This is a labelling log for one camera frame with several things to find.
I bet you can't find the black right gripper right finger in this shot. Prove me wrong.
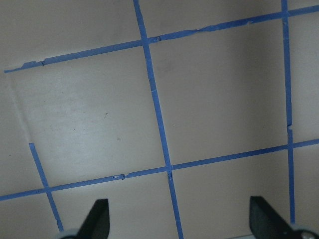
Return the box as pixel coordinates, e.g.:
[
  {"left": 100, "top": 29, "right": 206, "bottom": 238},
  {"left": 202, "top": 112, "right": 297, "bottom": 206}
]
[{"left": 249, "top": 196, "right": 299, "bottom": 239}]

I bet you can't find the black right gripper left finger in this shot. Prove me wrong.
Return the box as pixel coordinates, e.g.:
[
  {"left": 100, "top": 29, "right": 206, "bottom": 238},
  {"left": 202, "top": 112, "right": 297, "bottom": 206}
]
[{"left": 75, "top": 199, "right": 110, "bottom": 239}]

